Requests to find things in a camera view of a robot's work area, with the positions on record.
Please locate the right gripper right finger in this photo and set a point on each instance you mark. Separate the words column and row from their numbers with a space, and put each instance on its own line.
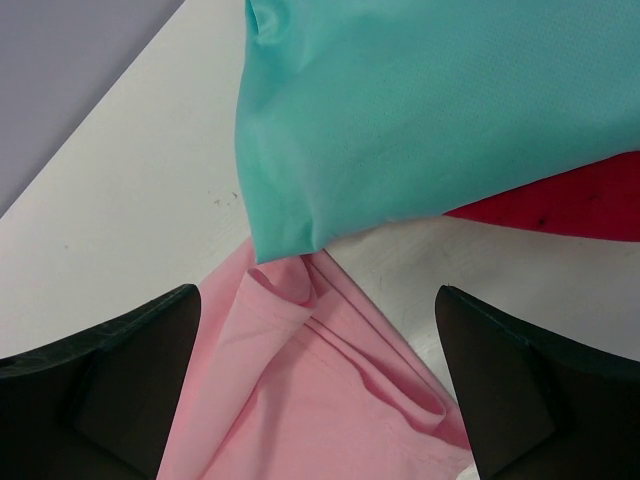
column 535, row 404

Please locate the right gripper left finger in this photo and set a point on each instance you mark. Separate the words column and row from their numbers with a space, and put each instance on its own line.
column 99, row 404

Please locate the teal folded t shirt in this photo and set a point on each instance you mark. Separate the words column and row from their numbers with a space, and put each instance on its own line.
column 354, row 114

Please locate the pink t shirt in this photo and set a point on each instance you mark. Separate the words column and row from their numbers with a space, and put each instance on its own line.
column 296, row 374

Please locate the magenta folded t shirt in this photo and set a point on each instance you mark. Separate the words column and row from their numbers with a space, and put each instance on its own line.
column 599, row 201

